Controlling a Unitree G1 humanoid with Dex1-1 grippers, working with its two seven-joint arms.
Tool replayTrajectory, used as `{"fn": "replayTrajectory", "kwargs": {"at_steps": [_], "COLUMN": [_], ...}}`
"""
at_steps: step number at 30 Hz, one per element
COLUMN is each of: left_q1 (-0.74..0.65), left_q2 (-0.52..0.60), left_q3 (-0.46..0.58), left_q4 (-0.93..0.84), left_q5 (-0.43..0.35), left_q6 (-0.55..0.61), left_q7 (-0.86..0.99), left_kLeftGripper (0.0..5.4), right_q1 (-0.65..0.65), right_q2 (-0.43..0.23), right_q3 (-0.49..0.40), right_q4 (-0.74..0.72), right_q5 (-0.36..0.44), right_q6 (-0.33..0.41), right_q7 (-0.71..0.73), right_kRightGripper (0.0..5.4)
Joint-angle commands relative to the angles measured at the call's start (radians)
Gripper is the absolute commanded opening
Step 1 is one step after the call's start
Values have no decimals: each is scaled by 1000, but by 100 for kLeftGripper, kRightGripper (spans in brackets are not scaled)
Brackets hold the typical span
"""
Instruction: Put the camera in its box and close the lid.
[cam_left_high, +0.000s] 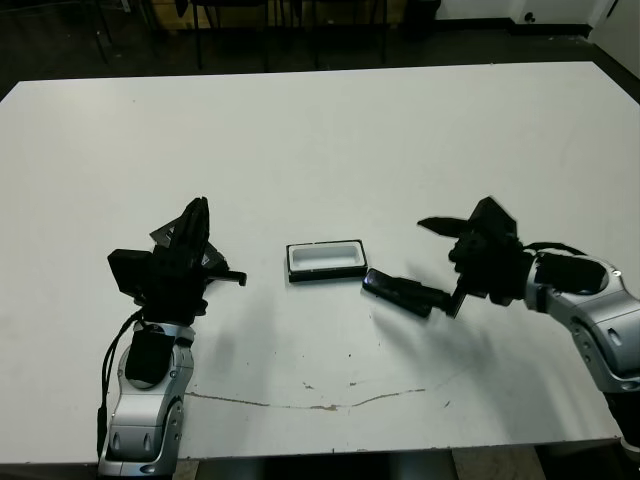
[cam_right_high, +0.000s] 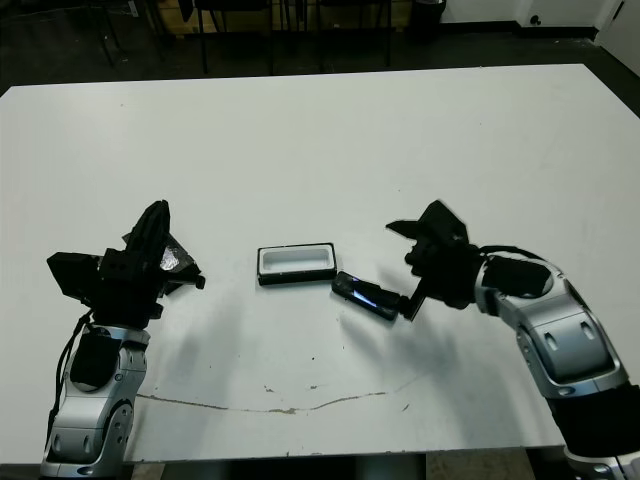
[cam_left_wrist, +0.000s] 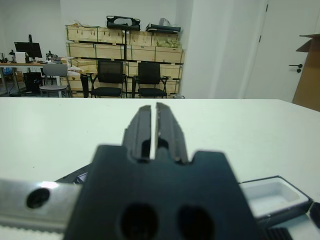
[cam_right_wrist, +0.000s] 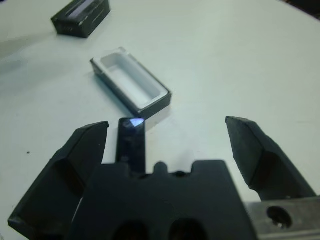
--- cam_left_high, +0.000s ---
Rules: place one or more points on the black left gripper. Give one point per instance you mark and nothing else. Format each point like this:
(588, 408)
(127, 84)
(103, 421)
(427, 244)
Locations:
(175, 290)

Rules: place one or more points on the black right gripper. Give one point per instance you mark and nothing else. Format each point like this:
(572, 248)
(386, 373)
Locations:
(490, 270)

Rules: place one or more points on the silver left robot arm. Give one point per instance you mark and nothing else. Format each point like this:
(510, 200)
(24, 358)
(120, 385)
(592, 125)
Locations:
(142, 405)

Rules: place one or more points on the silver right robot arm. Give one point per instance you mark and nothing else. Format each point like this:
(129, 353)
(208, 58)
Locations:
(590, 310)

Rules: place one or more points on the black box with white insert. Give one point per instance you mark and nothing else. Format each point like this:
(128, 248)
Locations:
(325, 257)

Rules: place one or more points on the black trash bin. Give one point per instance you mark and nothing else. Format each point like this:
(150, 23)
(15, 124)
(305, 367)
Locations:
(422, 20)

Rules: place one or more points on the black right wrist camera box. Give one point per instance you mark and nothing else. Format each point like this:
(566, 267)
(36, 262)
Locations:
(492, 215)

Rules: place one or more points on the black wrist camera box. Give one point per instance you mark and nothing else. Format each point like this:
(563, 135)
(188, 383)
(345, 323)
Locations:
(492, 215)
(127, 270)

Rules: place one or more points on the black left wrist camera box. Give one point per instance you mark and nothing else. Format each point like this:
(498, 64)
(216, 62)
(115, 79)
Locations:
(127, 270)

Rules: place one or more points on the black round wall fixture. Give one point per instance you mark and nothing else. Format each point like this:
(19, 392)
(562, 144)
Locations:
(529, 17)

